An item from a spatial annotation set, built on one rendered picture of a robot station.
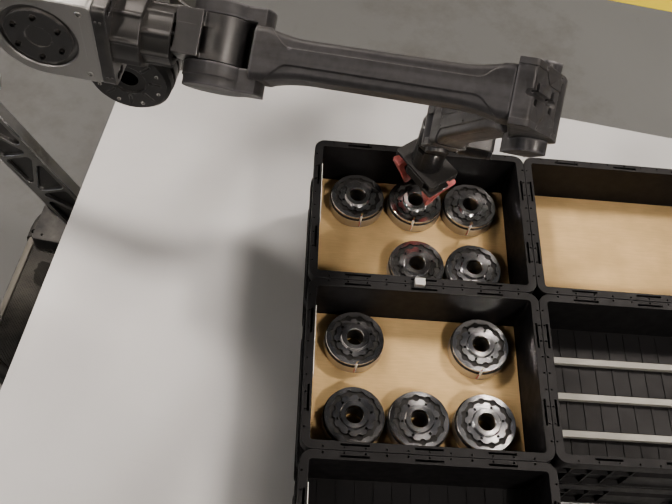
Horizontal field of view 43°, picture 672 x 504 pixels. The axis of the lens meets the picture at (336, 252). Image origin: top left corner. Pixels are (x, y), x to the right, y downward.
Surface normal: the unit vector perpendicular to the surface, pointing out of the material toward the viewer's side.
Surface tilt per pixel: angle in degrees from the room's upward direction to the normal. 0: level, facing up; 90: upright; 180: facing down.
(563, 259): 0
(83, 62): 90
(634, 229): 0
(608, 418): 0
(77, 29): 90
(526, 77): 36
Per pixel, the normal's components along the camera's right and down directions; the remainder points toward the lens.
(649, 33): 0.10, -0.52
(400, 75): -0.20, 0.00
